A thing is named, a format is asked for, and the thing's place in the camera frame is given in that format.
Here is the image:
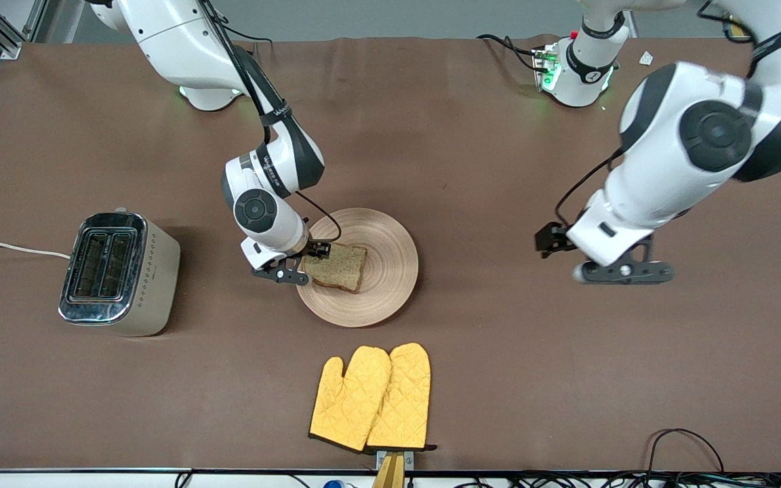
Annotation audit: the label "yellow quilted oven mitt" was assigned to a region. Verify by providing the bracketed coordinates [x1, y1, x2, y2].
[308, 346, 392, 453]
[365, 342, 438, 453]

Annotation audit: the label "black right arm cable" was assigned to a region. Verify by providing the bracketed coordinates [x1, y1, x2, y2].
[197, 0, 342, 243]

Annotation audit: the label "tangled black cables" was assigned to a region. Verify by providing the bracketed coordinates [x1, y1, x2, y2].
[174, 471, 781, 488]

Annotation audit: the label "white toaster power cord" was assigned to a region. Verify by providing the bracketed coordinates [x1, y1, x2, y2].
[0, 241, 71, 260]

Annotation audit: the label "brown table cover mat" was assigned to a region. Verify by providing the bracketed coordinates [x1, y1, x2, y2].
[0, 34, 781, 473]

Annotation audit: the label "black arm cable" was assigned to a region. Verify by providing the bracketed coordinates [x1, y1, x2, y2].
[197, 0, 342, 243]
[555, 148, 627, 226]

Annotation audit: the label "black looped cable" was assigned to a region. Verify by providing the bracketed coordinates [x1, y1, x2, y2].
[646, 428, 725, 475]

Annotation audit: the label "round wooden plate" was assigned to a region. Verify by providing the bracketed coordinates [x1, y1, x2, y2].
[295, 207, 420, 329]

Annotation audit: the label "cream and chrome toaster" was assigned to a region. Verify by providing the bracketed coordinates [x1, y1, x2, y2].
[58, 209, 182, 338]

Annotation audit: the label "brown bread slice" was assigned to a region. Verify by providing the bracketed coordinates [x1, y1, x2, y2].
[300, 242, 368, 293]

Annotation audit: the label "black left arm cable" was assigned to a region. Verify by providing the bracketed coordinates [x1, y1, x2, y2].
[555, 148, 627, 226]

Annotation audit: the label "black base power cable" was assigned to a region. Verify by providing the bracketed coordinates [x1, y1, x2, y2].
[477, 33, 542, 73]
[226, 24, 275, 47]

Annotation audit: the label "wooden stick with metal bracket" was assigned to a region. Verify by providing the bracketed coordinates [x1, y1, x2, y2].
[372, 449, 416, 488]

